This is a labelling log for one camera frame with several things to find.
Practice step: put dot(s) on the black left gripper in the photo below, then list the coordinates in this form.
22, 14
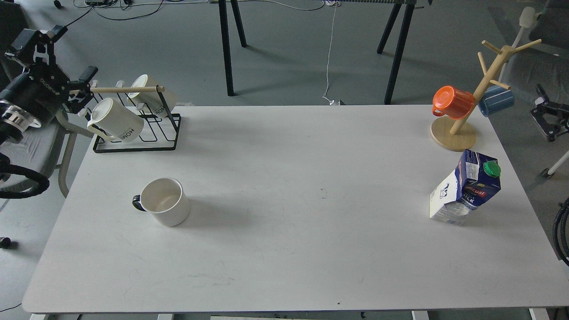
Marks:
41, 89

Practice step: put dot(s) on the white mug with black handle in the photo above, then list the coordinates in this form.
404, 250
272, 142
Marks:
165, 200

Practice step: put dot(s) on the blue white milk carton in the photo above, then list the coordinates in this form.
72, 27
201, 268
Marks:
474, 181

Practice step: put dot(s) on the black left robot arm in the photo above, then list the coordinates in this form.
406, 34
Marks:
13, 126

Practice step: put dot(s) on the white mug front on rack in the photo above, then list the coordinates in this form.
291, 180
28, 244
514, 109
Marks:
113, 122

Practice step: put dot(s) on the white mug on rack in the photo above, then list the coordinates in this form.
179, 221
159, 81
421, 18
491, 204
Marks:
113, 122
152, 99

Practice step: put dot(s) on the grey office chair left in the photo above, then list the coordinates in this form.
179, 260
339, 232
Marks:
41, 150

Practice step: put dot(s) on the grey office chair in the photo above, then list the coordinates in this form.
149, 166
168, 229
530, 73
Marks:
41, 150
539, 77

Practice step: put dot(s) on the white mug rear on rack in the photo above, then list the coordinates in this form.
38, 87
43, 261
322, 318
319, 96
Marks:
152, 99

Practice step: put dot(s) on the orange mug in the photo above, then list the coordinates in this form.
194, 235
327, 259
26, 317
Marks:
453, 102

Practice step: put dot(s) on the wooden mug tree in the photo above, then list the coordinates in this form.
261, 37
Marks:
457, 135

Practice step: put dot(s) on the blue mug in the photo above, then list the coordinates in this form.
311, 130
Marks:
495, 99

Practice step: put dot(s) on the grey office chair right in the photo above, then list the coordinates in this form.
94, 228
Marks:
539, 77

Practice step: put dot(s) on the black wire mug rack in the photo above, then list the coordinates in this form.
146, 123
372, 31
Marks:
159, 134

